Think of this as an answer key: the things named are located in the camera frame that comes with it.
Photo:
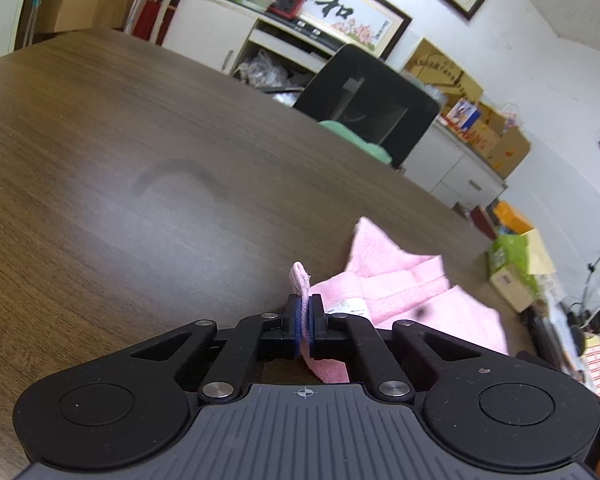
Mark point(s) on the black office chair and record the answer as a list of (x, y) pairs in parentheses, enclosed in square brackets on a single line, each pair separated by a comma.
[(337, 85)]

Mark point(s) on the green seat cushion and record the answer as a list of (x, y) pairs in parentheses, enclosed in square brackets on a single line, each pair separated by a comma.
[(360, 141)]

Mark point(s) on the framed calligraphy with lotus flowers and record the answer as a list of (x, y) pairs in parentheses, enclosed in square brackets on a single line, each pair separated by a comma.
[(352, 12)]

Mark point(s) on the blue picture box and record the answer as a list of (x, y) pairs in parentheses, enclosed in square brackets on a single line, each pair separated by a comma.
[(464, 112)]

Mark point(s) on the white cabinet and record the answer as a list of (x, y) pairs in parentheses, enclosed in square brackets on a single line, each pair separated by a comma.
[(205, 30)]

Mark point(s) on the golden plaque board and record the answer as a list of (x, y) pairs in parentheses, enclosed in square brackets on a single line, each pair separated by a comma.
[(437, 67)]

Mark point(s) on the pink towel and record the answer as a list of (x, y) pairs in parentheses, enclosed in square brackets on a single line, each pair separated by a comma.
[(405, 285)]

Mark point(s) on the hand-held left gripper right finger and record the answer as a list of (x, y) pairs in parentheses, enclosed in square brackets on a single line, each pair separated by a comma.
[(316, 327)]

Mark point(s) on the green tissue box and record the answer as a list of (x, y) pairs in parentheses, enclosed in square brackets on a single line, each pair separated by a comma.
[(512, 265)]

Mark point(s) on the clear plastic bag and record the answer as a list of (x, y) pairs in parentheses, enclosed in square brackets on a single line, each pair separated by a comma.
[(260, 70)]

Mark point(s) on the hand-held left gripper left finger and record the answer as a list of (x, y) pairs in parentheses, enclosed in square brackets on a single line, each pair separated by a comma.
[(298, 325)]

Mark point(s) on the pink grid paper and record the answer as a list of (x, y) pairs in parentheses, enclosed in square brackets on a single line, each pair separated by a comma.
[(596, 366)]

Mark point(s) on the open cardboard box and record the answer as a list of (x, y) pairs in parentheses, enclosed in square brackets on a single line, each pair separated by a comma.
[(510, 152)]

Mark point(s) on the orange box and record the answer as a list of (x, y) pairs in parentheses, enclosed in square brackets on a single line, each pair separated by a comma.
[(514, 216)]

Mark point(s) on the red paper bag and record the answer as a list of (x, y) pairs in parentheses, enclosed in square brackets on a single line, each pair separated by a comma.
[(147, 20)]

